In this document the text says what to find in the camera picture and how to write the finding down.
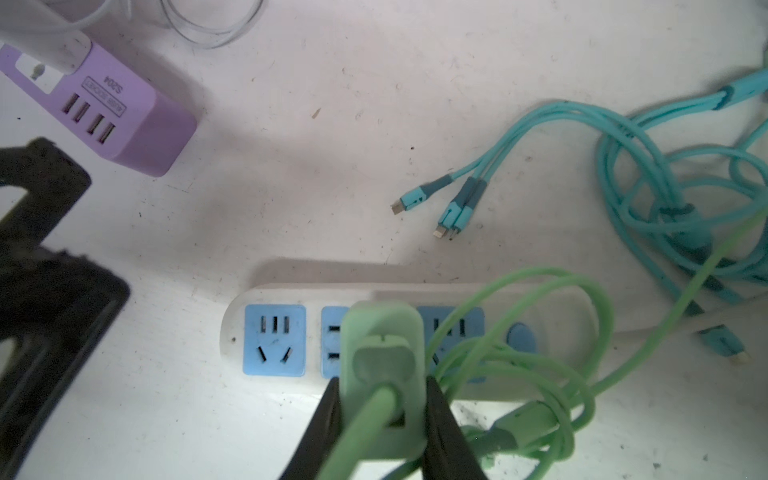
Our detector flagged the light green charger adapter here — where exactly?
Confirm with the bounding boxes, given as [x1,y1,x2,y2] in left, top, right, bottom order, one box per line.
[340,300,426,460]

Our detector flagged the white power strip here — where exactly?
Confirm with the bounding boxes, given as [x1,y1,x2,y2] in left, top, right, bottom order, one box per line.
[220,283,598,394]

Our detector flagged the green teal cable tangle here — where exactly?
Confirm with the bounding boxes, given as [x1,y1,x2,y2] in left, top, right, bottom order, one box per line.
[311,65,768,480]

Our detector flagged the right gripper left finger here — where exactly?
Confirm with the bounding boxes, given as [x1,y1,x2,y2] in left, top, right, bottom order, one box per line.
[279,377,342,480]

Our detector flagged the white charger thin cable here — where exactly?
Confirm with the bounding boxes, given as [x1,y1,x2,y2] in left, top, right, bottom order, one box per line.
[0,0,268,50]

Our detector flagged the white charger plug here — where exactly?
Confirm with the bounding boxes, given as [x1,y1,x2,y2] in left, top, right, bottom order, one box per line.
[1,27,92,75]

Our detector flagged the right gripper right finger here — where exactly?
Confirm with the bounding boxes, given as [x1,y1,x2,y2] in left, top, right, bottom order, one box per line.
[422,376,487,480]

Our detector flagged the purple power strip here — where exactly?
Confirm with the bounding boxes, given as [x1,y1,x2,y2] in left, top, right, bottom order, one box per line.
[1,43,197,177]

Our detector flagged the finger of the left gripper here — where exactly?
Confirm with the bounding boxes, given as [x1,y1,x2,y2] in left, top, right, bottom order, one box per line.
[1,137,130,479]

